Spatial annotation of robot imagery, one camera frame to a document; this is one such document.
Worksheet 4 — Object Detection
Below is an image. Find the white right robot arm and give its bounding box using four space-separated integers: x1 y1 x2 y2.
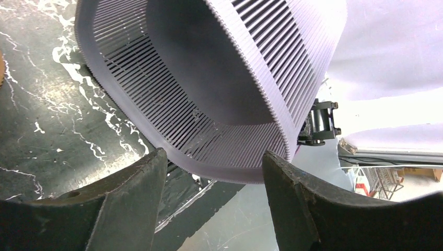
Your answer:
317 88 442 154

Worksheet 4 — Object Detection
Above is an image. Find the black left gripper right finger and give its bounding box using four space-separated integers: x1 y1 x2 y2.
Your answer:
262 151 442 250

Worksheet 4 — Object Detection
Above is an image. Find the orange slatted waste bin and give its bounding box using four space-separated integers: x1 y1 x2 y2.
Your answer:
0 53 5 86

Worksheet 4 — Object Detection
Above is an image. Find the grey slatted waste bin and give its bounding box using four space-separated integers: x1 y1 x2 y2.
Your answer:
75 1 347 184

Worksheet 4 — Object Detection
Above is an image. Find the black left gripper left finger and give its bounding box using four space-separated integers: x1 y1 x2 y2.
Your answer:
1 148 168 250

